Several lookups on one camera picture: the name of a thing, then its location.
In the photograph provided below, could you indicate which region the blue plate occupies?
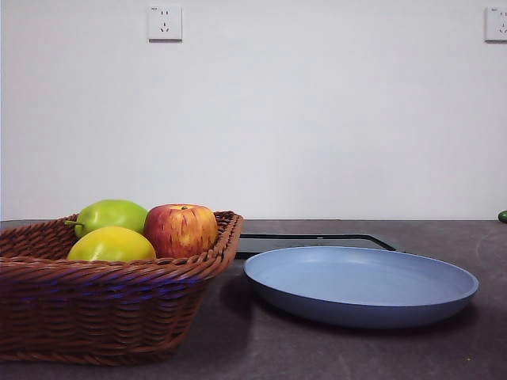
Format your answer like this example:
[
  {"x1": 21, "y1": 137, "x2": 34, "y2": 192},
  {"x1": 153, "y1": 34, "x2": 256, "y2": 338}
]
[{"x1": 242, "y1": 245, "x2": 479, "y2": 329}]

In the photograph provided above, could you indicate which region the yellow lemon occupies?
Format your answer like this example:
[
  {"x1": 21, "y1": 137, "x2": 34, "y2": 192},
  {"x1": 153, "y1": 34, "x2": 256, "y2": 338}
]
[{"x1": 66, "y1": 226, "x2": 158, "y2": 262}]

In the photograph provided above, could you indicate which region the brown wicker basket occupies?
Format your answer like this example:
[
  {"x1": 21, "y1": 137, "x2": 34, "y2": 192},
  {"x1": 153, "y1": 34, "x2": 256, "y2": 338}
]
[{"x1": 0, "y1": 210, "x2": 245, "y2": 367}]

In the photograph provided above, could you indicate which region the black tray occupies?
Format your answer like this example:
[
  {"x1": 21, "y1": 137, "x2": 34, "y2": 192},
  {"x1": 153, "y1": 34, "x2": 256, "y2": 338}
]
[{"x1": 234, "y1": 233, "x2": 407, "y2": 260}]

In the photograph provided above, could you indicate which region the red apple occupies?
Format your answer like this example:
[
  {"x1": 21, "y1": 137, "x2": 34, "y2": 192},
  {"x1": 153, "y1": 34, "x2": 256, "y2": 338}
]
[{"x1": 143, "y1": 203, "x2": 219, "y2": 259}]

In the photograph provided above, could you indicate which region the green pear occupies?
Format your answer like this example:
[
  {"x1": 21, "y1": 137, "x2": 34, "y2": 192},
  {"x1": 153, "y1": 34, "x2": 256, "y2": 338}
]
[{"x1": 64, "y1": 199, "x2": 150, "y2": 239}]

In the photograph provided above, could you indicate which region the white wall socket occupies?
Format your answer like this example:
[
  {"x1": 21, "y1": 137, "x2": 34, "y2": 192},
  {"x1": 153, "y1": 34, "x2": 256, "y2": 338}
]
[
  {"x1": 484, "y1": 6, "x2": 507, "y2": 44},
  {"x1": 147, "y1": 4, "x2": 184, "y2": 43}
]

